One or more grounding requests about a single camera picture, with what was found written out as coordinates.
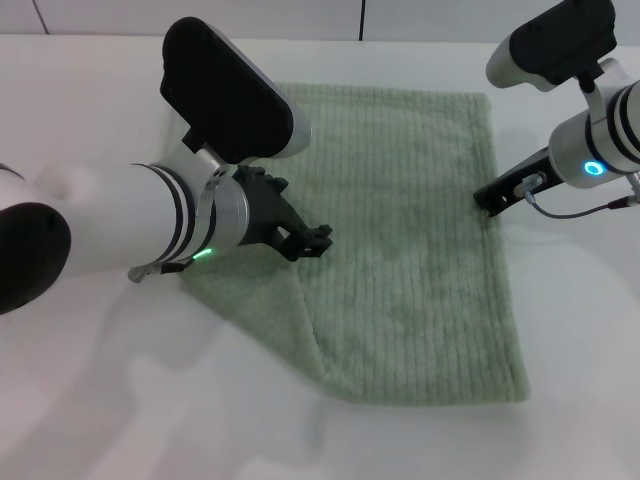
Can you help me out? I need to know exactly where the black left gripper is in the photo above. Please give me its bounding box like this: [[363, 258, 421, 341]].
[[233, 164, 335, 263]]

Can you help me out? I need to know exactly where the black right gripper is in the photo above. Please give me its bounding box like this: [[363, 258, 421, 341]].
[[473, 147, 565, 219]]

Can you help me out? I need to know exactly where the light green ribbed towel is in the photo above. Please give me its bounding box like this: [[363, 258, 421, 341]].
[[177, 82, 531, 406]]

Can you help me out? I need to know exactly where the grey cable with silver plug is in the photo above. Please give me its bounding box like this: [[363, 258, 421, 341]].
[[517, 172, 640, 220]]

